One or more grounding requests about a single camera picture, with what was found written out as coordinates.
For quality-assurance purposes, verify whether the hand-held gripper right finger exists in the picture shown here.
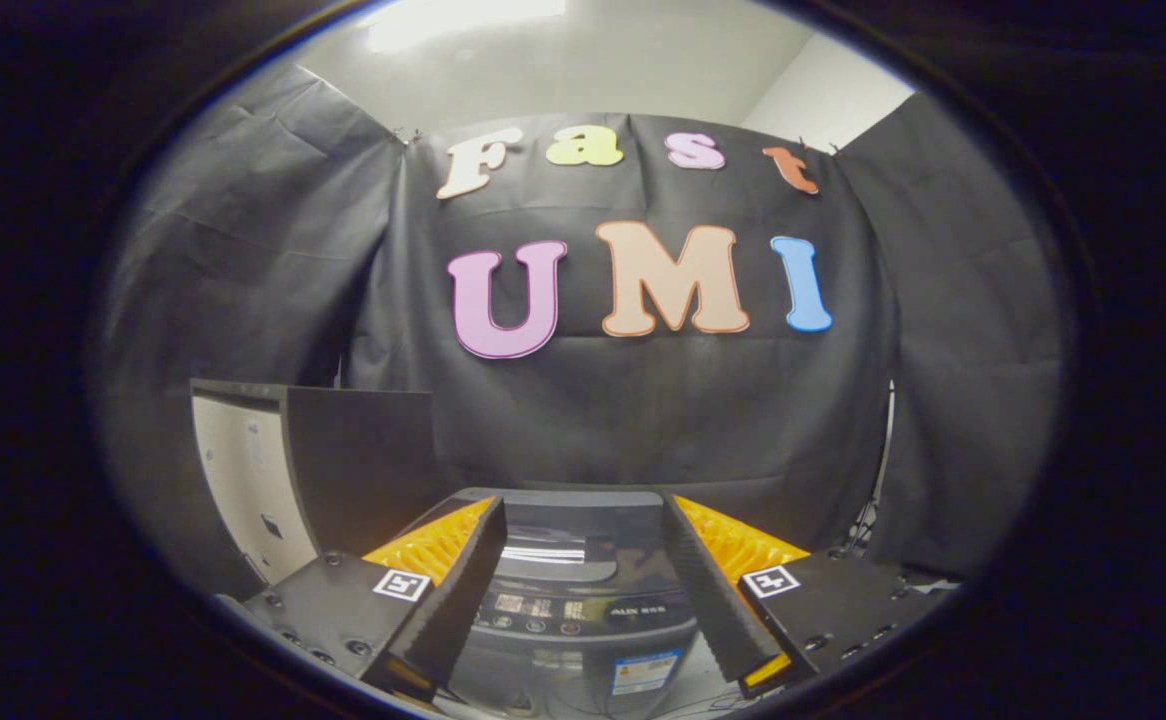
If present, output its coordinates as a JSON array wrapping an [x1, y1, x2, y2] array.
[[661, 493, 954, 701]]

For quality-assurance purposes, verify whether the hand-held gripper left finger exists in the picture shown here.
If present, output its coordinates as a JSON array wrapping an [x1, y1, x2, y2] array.
[[243, 495, 509, 703]]

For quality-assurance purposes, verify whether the grey washing machine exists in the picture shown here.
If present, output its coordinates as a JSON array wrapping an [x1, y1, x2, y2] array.
[[398, 487, 704, 720]]

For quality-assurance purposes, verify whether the white and dark cabinet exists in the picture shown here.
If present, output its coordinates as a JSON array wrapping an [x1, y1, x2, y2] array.
[[190, 378, 444, 587]]

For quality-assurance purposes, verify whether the black backdrop cloth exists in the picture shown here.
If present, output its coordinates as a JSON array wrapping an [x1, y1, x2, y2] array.
[[93, 62, 1064, 601]]

